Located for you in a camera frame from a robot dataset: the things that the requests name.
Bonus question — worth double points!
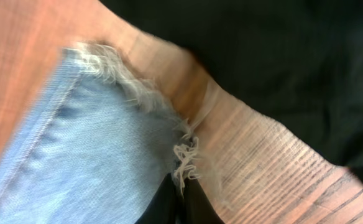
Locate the light blue denim jeans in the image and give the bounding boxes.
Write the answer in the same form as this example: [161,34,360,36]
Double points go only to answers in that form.
[0,43,200,223]

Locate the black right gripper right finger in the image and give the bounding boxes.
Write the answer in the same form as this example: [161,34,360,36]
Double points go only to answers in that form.
[181,179,224,224]

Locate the black folded garment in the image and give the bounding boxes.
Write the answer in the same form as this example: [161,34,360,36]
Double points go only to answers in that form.
[102,0,363,183]

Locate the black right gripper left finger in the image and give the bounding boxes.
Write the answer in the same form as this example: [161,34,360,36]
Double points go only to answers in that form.
[136,174,177,224]

